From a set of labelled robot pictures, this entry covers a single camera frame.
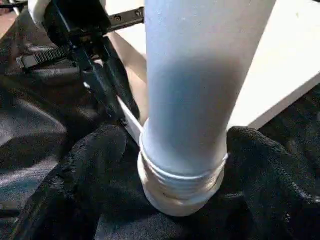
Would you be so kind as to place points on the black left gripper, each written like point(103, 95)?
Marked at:
point(75, 20)

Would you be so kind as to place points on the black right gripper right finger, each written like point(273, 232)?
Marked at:
point(270, 190)

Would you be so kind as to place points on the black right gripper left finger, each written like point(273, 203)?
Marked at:
point(75, 190)

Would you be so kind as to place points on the white plastic table leg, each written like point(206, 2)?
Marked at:
point(200, 100)

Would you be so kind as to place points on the white plastic table top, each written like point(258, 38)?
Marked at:
point(280, 65)

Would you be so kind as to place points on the black mat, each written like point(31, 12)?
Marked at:
point(35, 130)

